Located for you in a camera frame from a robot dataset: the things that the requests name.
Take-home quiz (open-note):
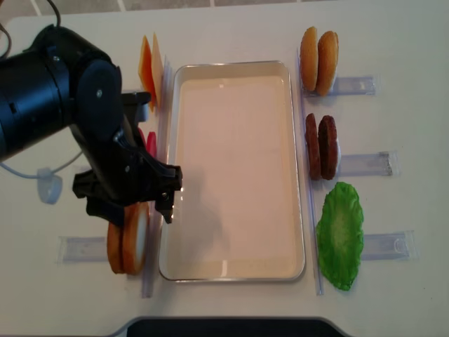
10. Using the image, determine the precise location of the clear pusher track bun right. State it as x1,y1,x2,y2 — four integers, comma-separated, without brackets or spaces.
302,73,382,98

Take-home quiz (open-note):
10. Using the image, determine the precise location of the bun slice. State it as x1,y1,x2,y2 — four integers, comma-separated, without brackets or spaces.
316,31,339,96
122,202,149,275
300,27,319,91
107,223,124,274

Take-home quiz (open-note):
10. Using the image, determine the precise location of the brown meat patty outer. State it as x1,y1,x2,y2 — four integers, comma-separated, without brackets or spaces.
318,115,339,180

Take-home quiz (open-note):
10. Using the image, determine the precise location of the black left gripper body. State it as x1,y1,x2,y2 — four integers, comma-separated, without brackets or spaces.
72,92,182,207

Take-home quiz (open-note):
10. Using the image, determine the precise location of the white metal tray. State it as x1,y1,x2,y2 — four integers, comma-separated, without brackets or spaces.
159,60,305,282

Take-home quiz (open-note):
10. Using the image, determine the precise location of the brown meat patty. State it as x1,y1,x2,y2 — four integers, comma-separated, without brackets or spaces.
318,115,339,180
305,113,321,180

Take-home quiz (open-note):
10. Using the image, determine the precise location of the white cable with connector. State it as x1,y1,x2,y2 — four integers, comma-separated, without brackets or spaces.
0,150,82,205

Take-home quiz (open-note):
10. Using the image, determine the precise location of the yellow cheese slice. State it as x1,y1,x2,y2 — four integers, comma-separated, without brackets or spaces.
152,33,164,109

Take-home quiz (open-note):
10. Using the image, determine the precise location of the clear pusher track bun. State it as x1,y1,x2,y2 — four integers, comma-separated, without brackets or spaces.
57,237,108,264
302,73,382,98

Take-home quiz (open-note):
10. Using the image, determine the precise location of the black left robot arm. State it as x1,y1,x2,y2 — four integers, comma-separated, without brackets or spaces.
1,25,182,226

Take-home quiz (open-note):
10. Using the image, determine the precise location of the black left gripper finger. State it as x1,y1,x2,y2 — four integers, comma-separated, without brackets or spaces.
86,198,125,227
154,190,175,224

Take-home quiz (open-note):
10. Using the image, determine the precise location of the clear pusher track bun left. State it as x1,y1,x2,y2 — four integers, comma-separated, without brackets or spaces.
57,237,108,264

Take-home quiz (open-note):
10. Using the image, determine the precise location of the brown meat patty inner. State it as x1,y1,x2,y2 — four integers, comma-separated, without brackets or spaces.
305,113,321,180

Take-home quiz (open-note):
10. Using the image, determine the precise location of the clear pusher track lettuce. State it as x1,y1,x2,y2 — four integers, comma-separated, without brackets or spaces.
361,230,418,260

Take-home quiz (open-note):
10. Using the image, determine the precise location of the green lettuce leaf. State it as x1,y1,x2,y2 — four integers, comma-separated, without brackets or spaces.
316,182,364,291

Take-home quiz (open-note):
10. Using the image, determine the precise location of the clear pusher track patty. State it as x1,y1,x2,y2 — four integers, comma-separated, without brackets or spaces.
336,140,401,178

